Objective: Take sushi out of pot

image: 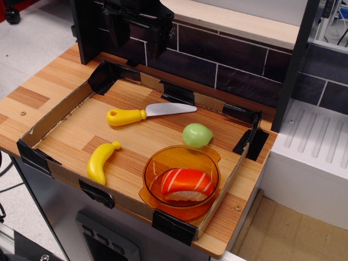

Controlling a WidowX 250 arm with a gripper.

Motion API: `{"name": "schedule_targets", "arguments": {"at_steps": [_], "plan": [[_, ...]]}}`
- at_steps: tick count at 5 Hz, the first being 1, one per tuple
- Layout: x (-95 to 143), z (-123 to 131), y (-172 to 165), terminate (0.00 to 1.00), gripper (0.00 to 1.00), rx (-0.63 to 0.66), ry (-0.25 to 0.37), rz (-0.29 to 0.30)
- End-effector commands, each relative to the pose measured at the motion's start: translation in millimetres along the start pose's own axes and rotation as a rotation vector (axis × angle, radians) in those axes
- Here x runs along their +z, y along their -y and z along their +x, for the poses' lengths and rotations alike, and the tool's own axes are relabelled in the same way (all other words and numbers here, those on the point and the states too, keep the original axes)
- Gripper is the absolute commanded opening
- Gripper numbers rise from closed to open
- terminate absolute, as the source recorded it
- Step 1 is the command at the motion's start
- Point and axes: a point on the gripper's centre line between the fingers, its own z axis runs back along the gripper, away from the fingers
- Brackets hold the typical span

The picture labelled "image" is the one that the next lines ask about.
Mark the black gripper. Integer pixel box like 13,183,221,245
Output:
103,1,175,60

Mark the salmon nigiri sushi toy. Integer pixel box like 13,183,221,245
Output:
161,168,215,202

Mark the orange transparent plastic pot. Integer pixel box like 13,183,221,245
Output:
139,145,221,221

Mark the cardboard fence with black tape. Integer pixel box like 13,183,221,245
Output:
17,61,270,255

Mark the green toy pear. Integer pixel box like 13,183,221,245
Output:
182,123,213,147

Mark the yellow toy banana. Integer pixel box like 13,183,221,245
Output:
86,141,121,185

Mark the black caster wheel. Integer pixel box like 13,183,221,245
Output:
5,7,21,24

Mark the grey oven control panel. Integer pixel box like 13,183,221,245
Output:
76,212,141,260

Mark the white toy sink drainboard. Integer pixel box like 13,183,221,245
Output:
261,100,347,229

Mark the black upright post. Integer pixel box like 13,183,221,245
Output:
70,0,108,65

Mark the yellow handled toy knife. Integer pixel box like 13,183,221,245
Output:
107,103,197,127

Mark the dark grey upright post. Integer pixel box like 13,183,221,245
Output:
271,1,320,133

